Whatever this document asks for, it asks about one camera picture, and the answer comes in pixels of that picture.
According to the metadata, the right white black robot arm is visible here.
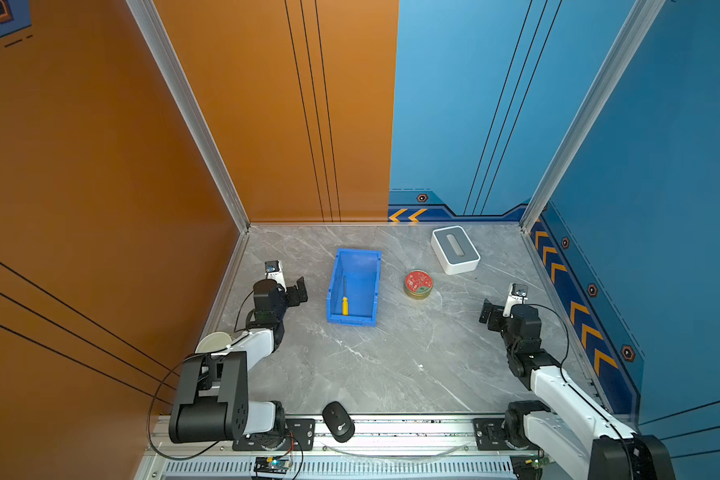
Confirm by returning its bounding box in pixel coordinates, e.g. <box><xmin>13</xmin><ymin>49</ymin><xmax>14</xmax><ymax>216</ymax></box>
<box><xmin>479</xmin><ymin>295</ymin><xmax>676</xmax><ymax>479</ymax></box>

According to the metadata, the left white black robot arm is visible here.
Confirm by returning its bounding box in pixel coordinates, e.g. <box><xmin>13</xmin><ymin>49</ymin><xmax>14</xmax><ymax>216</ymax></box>
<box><xmin>168</xmin><ymin>277</ymin><xmax>308</xmax><ymax>448</ymax></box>

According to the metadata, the blue plastic bin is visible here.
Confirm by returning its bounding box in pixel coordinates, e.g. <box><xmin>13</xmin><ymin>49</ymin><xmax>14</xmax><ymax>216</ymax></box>
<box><xmin>326</xmin><ymin>248</ymin><xmax>382</xmax><ymax>327</ymax></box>

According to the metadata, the white tissue box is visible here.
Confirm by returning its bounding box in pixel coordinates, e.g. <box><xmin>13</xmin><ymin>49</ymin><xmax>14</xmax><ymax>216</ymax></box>
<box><xmin>431</xmin><ymin>225</ymin><xmax>481</xmax><ymax>275</ymax></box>

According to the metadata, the red round tin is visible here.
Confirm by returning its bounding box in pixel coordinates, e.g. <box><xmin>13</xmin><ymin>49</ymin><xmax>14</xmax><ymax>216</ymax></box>
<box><xmin>403</xmin><ymin>270</ymin><xmax>434</xmax><ymax>300</ymax></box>

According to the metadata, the right green circuit board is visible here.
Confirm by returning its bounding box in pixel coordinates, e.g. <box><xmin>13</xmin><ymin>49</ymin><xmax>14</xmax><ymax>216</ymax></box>
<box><xmin>510</xmin><ymin>457</ymin><xmax>549</xmax><ymax>480</ymax></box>

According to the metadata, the green circuit board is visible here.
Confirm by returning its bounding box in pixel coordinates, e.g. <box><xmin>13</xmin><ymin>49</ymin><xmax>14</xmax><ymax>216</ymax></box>
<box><xmin>252</xmin><ymin>457</ymin><xmax>294</xmax><ymax>480</ymax></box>
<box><xmin>510</xmin><ymin>457</ymin><xmax>549</xmax><ymax>480</ymax></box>

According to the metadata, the left green circuit board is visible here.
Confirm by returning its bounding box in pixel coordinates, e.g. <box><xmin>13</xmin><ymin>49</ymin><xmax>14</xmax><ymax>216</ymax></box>
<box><xmin>252</xmin><ymin>457</ymin><xmax>294</xmax><ymax>480</ymax></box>

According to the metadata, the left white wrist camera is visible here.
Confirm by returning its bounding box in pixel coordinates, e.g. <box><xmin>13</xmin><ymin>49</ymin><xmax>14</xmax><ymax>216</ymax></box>
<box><xmin>264</xmin><ymin>260</ymin><xmax>287</xmax><ymax>290</ymax></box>

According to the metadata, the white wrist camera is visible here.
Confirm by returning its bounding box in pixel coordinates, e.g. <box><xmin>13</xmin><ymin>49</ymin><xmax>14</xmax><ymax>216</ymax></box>
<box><xmin>502</xmin><ymin>283</ymin><xmax>528</xmax><ymax>317</ymax></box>
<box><xmin>264</xmin><ymin>260</ymin><xmax>287</xmax><ymax>290</ymax></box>

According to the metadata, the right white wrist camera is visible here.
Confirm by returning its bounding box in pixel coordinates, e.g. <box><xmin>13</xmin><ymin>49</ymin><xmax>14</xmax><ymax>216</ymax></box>
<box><xmin>502</xmin><ymin>283</ymin><xmax>528</xmax><ymax>317</ymax></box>

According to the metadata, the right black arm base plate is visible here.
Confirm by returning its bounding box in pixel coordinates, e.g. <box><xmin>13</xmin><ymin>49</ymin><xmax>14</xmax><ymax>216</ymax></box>
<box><xmin>472</xmin><ymin>417</ymin><xmax>541</xmax><ymax>452</ymax></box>

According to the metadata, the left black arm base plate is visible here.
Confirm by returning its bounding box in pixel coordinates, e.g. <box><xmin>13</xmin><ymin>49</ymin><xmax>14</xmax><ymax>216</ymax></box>
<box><xmin>232</xmin><ymin>418</ymin><xmax>316</xmax><ymax>453</ymax></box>

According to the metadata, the aluminium front rail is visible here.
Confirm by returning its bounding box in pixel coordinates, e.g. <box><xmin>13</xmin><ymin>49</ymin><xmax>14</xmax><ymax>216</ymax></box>
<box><xmin>135</xmin><ymin>414</ymin><xmax>573</xmax><ymax>479</ymax></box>

